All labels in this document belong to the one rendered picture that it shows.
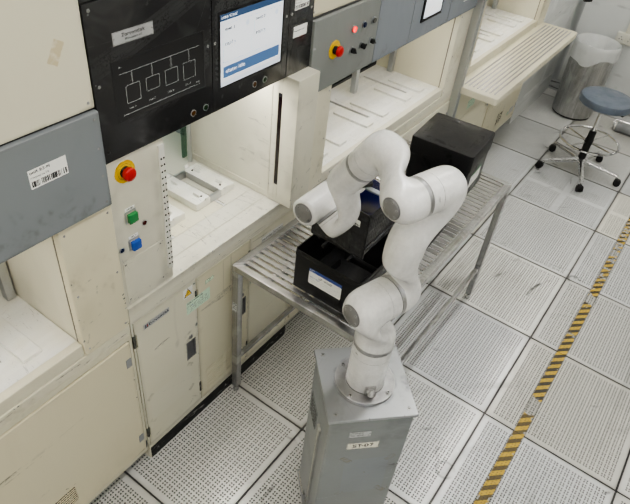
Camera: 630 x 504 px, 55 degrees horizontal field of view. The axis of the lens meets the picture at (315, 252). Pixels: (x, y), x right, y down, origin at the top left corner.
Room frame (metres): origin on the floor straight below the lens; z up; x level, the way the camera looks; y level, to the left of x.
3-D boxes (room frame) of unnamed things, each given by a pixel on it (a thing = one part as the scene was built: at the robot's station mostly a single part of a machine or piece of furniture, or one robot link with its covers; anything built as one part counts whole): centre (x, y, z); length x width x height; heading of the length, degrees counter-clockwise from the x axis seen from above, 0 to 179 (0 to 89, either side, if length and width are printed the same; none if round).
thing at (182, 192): (1.95, 0.50, 0.89); 0.22 x 0.21 x 0.04; 59
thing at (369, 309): (1.17, -0.18, 1.07); 0.19 x 0.12 x 0.24; 132
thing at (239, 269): (2.05, -0.29, 0.38); 1.30 x 0.60 x 0.76; 149
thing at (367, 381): (1.20, -0.20, 0.85); 0.19 x 0.19 x 0.18
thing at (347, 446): (1.20, -0.20, 0.38); 0.28 x 0.28 x 0.76; 14
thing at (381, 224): (1.64, -0.12, 1.11); 0.24 x 0.20 x 0.32; 58
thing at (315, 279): (1.64, -0.12, 0.85); 0.28 x 0.28 x 0.17; 58
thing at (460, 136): (2.40, -0.55, 0.89); 0.29 x 0.29 x 0.25; 63
